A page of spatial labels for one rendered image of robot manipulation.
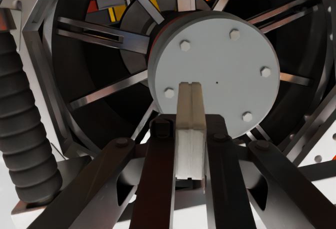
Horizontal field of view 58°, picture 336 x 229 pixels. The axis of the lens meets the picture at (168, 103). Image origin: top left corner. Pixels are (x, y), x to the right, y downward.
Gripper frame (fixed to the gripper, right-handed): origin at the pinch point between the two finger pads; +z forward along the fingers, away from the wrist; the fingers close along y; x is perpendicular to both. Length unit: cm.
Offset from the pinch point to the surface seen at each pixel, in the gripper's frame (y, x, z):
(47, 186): -11.1, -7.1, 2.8
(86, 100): -18.3, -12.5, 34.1
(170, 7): -5, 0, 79
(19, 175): -12.9, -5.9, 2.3
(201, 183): 1.9, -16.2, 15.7
